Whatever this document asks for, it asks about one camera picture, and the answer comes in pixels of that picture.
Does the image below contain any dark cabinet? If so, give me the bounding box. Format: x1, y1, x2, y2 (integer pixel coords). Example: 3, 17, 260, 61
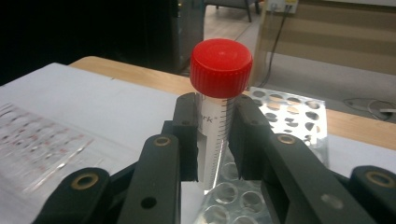
169, 0, 206, 75

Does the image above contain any white board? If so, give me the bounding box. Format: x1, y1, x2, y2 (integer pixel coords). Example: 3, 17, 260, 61
0, 62, 396, 224

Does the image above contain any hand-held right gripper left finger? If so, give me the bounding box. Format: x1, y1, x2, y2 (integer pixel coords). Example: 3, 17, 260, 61
117, 91, 200, 224

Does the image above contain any metal tube rack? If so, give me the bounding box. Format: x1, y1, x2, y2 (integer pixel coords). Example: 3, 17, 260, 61
192, 87, 330, 224

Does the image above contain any dark chair leg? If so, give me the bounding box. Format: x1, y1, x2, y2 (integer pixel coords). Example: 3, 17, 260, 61
204, 0, 264, 23

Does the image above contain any red cap centrifuge tube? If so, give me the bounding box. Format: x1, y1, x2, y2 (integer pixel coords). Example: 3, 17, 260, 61
190, 37, 254, 195

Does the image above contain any white wall socket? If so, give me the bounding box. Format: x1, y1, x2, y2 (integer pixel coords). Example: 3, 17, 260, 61
266, 0, 300, 14

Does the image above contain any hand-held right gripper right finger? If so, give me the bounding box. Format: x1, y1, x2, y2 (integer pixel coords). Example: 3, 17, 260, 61
228, 94, 377, 224

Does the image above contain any clear plastic tube rack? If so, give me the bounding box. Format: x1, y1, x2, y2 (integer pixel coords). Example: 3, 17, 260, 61
0, 102, 95, 194

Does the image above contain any white cable with plug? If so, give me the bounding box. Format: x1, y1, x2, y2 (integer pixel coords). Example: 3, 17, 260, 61
343, 97, 396, 121

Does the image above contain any black hanging cable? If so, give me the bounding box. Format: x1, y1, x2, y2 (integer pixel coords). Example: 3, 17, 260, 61
257, 4, 292, 89

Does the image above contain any beige wooden panel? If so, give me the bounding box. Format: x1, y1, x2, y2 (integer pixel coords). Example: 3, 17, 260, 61
251, 0, 396, 77

